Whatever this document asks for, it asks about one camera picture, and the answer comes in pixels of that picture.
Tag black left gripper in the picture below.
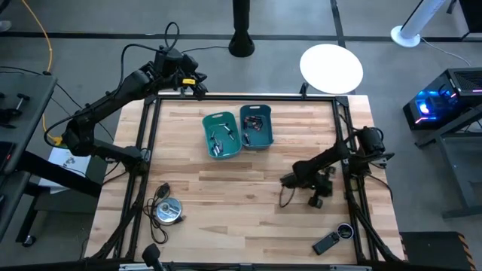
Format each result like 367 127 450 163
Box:
153 47 209 98

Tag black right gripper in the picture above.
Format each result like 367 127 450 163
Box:
280 171 335 197

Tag blue-teal plastic bin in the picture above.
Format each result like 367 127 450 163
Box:
239 104 275 152

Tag green-teal plastic bin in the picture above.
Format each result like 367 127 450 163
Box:
201 111 243 161

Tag black pole stand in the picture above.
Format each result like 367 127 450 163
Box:
228 0 255 59

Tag black rectangular handheld device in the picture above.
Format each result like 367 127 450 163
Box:
311 231 341 257

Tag white round side table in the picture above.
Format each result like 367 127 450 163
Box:
299 43 365 95

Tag round silver metal device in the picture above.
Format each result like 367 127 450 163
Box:
155 197 183 227

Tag black mat with hazard stripes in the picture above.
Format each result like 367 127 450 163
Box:
398 231 478 271

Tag white printed paper sheet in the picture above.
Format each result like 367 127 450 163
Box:
38 146 93 195

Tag black rounded object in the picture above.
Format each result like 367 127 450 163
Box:
141 242 166 271

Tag black computer with coloured lights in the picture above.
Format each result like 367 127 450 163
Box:
402 67 482 131

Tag grey metal stand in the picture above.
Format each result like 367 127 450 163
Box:
413 108 482 219

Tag black support beam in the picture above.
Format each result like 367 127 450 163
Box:
17 150 102 199

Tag grey desk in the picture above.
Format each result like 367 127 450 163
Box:
0 73 58 242

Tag white pole stand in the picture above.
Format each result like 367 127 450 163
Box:
390 0 447 48

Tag black equipment box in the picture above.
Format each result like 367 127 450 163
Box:
458 0 482 41

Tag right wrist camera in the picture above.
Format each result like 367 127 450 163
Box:
307 195 325 210

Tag black floor cable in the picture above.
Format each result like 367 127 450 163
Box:
179 44 230 54

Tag silver metal bracket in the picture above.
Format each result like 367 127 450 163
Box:
119 263 163 271
329 265 373 271

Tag black cable with plug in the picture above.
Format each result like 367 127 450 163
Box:
142 182 186 245

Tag yellow floor cable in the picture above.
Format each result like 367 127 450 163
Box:
20 0 65 146

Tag black handle tool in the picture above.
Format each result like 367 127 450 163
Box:
0 93 31 129

